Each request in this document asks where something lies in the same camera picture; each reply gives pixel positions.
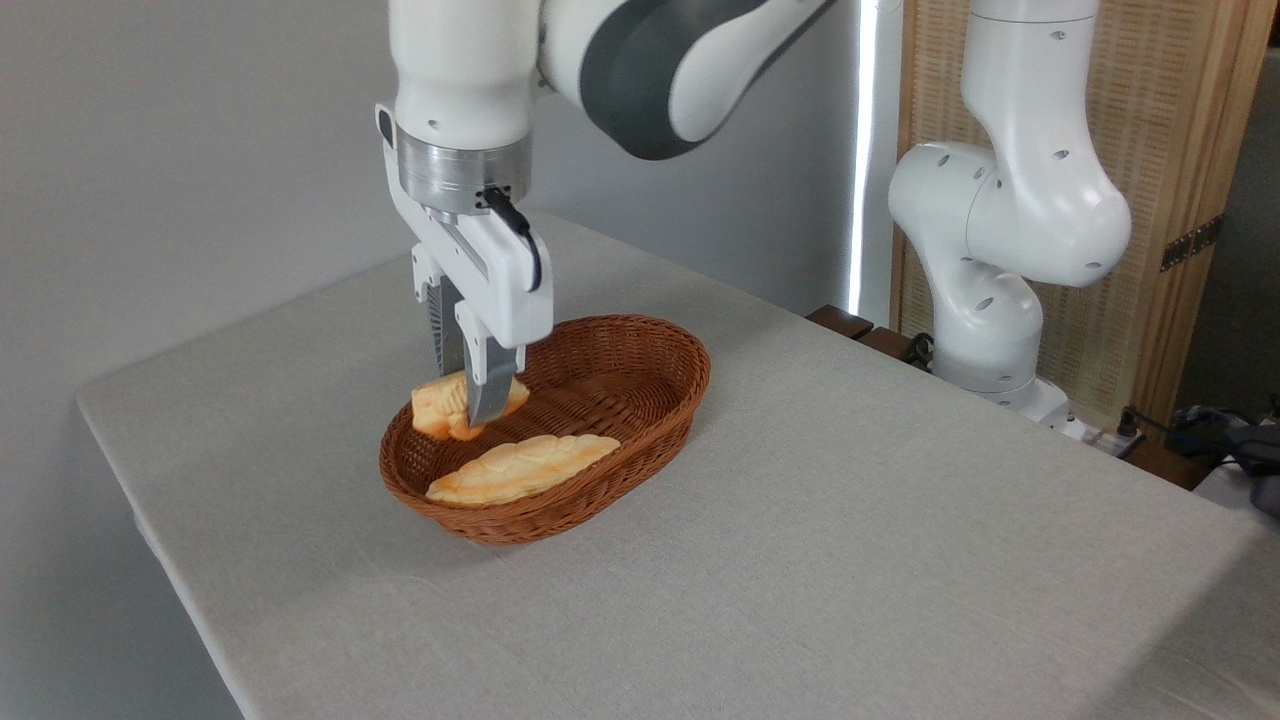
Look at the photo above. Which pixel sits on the grey tablecloth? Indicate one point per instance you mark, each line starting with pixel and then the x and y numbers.
pixel 900 550

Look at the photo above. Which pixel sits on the long leaf-shaped bread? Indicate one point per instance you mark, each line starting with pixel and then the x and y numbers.
pixel 510 470

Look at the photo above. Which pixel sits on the white power strip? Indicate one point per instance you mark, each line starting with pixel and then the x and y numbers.
pixel 1095 437

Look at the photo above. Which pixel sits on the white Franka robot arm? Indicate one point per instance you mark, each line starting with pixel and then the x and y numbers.
pixel 460 60

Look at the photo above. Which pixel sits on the brown wooden board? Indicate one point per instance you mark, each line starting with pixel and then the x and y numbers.
pixel 1170 464

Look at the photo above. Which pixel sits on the round golden bread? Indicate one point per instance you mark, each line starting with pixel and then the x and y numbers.
pixel 440 408

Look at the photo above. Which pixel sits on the dark brown wooden block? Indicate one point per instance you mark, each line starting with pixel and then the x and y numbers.
pixel 885 343
pixel 838 321

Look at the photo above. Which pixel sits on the wooden woven folding screen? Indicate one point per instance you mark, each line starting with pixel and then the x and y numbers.
pixel 1170 100

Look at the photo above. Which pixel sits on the brass screen hinge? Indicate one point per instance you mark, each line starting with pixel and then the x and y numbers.
pixel 1190 243

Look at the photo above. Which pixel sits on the black power plug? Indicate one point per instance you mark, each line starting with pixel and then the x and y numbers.
pixel 1127 424

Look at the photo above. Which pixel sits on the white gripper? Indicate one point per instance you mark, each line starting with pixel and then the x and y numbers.
pixel 505 280

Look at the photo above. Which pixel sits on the dark grey bag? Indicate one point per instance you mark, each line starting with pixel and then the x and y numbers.
pixel 1262 470

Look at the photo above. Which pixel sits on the brown oval wicker basket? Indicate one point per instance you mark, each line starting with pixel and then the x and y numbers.
pixel 640 390

